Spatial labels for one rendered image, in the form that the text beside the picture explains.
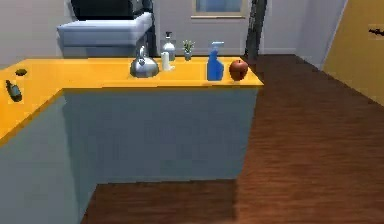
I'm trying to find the yellow topped grey counter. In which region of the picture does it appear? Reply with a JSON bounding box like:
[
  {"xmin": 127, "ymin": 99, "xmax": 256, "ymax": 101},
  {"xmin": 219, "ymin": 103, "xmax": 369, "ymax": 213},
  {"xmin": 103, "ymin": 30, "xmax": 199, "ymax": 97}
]
[{"xmin": 0, "ymin": 56, "xmax": 265, "ymax": 224}]

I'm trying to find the yellow room door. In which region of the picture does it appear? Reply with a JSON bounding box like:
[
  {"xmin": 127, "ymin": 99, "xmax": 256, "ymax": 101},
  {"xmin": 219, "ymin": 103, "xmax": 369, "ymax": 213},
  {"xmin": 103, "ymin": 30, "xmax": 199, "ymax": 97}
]
[{"xmin": 322, "ymin": 0, "xmax": 384, "ymax": 107}]

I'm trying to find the white paper towel roll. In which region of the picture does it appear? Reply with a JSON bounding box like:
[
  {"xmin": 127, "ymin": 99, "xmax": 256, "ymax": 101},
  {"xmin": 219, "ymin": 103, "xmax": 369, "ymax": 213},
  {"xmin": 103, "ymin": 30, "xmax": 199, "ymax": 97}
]
[{"xmin": 160, "ymin": 51, "xmax": 176, "ymax": 72}]

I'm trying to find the red apple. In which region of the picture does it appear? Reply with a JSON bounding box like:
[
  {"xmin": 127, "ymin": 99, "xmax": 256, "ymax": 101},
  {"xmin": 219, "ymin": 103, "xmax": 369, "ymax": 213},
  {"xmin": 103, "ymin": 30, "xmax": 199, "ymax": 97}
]
[{"xmin": 228, "ymin": 58, "xmax": 249, "ymax": 82}]

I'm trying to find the dark floor lamp post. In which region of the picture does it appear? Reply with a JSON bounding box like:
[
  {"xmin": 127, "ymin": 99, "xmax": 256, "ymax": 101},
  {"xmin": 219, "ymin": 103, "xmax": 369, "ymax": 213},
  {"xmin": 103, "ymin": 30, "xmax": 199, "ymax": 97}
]
[{"xmin": 244, "ymin": 0, "xmax": 268, "ymax": 61}]

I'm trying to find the blue spray bottle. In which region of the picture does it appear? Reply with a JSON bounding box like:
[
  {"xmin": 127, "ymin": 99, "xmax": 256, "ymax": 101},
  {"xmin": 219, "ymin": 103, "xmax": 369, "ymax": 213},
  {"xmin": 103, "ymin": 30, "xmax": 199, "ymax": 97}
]
[{"xmin": 206, "ymin": 41, "xmax": 225, "ymax": 82}]

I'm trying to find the black television set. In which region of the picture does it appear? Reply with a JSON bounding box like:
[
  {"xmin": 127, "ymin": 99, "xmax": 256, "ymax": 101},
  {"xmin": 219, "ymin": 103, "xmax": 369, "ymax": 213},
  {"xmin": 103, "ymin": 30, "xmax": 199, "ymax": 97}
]
[{"xmin": 70, "ymin": 0, "xmax": 155, "ymax": 22}]

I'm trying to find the clear soap dispenser bottle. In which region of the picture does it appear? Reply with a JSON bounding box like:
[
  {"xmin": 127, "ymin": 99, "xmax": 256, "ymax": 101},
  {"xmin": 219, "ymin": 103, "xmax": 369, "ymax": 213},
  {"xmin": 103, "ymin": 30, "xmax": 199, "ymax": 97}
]
[{"xmin": 162, "ymin": 31, "xmax": 177, "ymax": 62}]

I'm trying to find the dark green bottle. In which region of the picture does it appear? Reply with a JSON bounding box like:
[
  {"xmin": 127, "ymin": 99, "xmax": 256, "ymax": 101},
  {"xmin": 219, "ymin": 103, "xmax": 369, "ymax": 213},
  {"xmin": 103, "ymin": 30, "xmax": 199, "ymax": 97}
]
[{"xmin": 5, "ymin": 79, "xmax": 23, "ymax": 103}]

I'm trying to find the window with beige frame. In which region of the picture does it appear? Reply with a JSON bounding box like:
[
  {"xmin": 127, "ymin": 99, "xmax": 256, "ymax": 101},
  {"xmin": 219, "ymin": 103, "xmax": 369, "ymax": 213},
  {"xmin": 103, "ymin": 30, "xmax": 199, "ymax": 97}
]
[{"xmin": 191, "ymin": 0, "xmax": 249, "ymax": 19}]

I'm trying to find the silver kettle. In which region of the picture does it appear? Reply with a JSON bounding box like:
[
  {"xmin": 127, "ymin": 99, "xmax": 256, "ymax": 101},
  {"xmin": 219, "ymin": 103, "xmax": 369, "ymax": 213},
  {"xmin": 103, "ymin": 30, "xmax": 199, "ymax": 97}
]
[{"xmin": 129, "ymin": 45, "xmax": 160, "ymax": 79}]

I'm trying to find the small potted green plant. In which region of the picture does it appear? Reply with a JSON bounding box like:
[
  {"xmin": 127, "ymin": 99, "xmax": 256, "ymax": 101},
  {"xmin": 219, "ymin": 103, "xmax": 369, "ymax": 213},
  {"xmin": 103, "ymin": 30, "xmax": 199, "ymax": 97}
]
[{"xmin": 182, "ymin": 39, "xmax": 196, "ymax": 62}]

